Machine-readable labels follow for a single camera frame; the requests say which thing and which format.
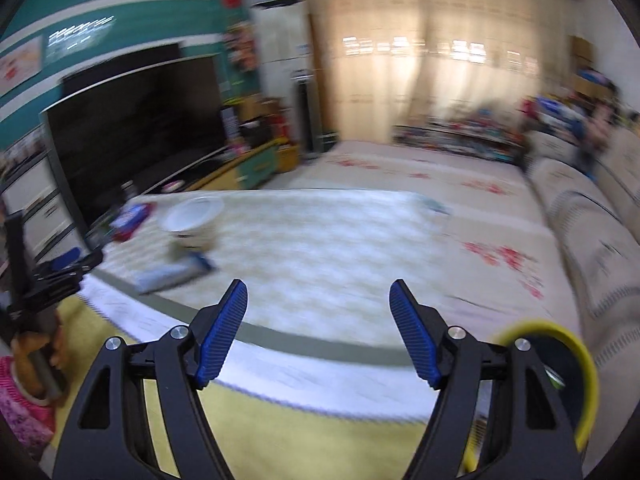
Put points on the television cabinet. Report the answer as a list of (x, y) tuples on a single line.
[(250, 165)]

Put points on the black tower fan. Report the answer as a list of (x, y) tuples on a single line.
[(306, 115)]

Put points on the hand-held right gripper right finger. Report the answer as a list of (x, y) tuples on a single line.
[(415, 330)]

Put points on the black television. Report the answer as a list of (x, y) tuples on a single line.
[(140, 135)]

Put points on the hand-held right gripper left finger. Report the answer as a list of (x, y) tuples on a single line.
[(220, 330)]

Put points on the white paper cup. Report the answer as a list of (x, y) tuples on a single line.
[(192, 222)]

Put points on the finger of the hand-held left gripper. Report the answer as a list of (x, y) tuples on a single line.
[(67, 260), (55, 287)]

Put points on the beige sofa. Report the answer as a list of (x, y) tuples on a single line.
[(590, 240)]

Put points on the cream patterned curtain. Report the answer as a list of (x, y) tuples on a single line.
[(425, 50)]

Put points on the person's left forearm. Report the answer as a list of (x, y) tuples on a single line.
[(20, 410)]

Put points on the black bin with yellow rim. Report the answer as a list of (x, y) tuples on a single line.
[(586, 355)]

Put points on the stacked cardboard boxes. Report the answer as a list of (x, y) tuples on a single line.
[(582, 55)]

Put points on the person's left hand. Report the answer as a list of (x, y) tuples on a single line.
[(30, 355)]

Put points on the red blue packet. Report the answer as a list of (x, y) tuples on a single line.
[(129, 222)]

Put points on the cluttered low shelf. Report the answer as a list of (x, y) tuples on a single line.
[(455, 137)]

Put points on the white floral floor mat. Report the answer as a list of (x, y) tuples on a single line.
[(480, 195)]

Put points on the artificial flower bunch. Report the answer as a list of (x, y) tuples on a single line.
[(242, 45)]

